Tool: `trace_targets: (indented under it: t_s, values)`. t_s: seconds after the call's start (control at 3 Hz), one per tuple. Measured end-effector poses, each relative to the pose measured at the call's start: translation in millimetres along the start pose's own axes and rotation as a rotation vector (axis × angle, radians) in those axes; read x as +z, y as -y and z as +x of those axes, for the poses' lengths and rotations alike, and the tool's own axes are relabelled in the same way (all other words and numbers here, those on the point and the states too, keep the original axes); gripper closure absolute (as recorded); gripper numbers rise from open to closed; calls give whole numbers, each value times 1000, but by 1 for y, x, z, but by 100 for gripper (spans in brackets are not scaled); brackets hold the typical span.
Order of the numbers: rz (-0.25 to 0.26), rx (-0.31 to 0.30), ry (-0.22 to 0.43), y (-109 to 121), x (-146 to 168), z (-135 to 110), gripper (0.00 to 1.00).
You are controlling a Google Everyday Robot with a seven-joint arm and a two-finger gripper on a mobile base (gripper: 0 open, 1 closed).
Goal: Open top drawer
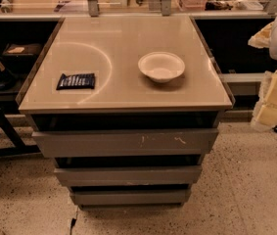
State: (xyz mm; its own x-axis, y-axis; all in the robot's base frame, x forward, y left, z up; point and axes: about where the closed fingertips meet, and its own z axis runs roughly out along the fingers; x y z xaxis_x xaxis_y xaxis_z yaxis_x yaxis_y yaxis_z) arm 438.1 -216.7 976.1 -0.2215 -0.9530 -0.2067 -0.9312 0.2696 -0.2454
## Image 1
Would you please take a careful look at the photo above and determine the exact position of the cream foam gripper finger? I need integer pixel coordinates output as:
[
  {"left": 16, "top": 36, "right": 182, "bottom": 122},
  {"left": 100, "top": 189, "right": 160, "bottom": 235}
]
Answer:
[
  {"left": 251, "top": 70, "right": 277, "bottom": 127},
  {"left": 248, "top": 23, "right": 273, "bottom": 49}
]

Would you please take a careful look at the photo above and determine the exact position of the grey top drawer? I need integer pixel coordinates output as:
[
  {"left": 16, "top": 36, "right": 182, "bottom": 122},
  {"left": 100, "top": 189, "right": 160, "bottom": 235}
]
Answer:
[{"left": 32, "top": 128, "right": 218, "bottom": 158}]

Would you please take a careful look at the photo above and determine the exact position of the grey drawer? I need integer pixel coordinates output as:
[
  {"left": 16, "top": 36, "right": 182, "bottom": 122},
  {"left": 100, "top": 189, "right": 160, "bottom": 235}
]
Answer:
[
  {"left": 32, "top": 128, "right": 218, "bottom": 158},
  {"left": 70, "top": 189, "right": 191, "bottom": 206},
  {"left": 54, "top": 165, "right": 202, "bottom": 187}
]

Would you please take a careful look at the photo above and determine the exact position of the grey drawer cabinet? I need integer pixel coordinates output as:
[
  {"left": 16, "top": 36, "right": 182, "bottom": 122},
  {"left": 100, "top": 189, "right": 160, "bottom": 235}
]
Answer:
[{"left": 16, "top": 15, "right": 236, "bottom": 212}]

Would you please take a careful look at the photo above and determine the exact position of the grey bottom drawer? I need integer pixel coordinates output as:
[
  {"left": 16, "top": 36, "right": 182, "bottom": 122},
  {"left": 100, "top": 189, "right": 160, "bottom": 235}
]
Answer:
[{"left": 70, "top": 189, "right": 191, "bottom": 206}]

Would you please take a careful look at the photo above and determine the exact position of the grey middle drawer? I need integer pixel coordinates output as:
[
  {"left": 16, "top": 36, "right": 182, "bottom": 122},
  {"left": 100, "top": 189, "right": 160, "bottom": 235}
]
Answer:
[{"left": 54, "top": 165, "right": 202, "bottom": 187}]

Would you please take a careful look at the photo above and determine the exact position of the white bowl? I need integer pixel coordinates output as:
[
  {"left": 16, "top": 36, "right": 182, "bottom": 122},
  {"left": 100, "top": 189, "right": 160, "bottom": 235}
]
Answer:
[{"left": 138, "top": 52, "right": 185, "bottom": 83}]

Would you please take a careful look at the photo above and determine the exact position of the dark blue snack packet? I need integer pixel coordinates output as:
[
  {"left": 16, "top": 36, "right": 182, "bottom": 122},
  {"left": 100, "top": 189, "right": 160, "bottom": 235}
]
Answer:
[{"left": 57, "top": 73, "right": 96, "bottom": 90}]

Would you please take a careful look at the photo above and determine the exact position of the black box on shelf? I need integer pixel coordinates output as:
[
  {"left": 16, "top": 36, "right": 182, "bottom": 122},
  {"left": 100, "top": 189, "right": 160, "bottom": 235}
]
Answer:
[{"left": 2, "top": 43, "right": 42, "bottom": 61}]

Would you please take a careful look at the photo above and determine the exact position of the black floor cable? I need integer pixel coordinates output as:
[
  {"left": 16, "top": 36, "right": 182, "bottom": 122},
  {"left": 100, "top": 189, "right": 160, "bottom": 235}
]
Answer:
[{"left": 68, "top": 206, "right": 80, "bottom": 235}]

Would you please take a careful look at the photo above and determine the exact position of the black chair frame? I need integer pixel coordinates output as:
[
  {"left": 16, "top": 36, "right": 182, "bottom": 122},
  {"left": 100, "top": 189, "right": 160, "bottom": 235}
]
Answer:
[{"left": 0, "top": 81, "right": 41, "bottom": 160}]

